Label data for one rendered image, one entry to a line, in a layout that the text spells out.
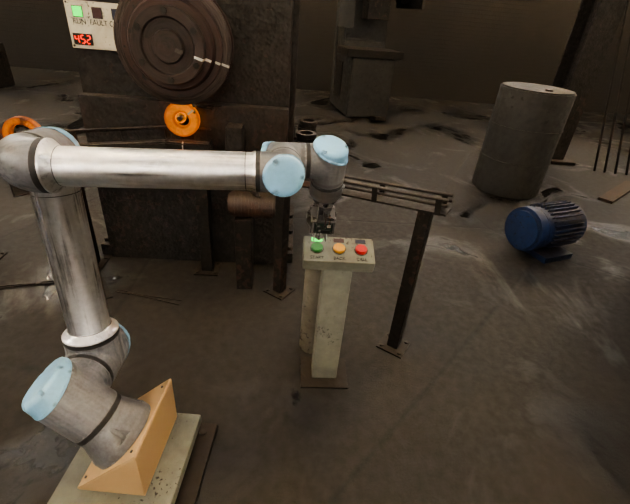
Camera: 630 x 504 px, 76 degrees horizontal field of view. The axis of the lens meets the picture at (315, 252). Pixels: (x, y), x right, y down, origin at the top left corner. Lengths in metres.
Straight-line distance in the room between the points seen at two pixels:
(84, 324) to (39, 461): 0.54
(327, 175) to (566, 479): 1.30
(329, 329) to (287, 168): 0.80
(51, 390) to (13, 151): 0.57
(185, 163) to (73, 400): 0.67
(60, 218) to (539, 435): 1.72
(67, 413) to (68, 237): 0.44
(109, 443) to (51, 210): 0.61
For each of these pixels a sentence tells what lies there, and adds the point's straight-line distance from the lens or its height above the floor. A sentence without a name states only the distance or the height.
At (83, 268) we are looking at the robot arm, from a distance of 1.22.
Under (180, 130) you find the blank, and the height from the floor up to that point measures 0.76.
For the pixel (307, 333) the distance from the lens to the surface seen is 1.73.
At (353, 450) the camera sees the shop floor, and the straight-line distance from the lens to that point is 1.54.
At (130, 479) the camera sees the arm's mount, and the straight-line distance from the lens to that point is 1.30.
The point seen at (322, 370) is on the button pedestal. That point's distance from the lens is 1.67.
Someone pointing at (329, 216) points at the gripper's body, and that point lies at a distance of 1.15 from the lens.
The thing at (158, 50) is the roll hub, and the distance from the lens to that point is 1.85.
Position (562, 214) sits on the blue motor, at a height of 0.31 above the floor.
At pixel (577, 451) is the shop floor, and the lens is 1.87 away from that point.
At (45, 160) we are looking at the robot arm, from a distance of 0.99.
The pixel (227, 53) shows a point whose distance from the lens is 1.89.
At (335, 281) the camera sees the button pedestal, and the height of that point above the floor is 0.49.
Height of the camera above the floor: 1.28
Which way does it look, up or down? 31 degrees down
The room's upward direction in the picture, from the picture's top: 5 degrees clockwise
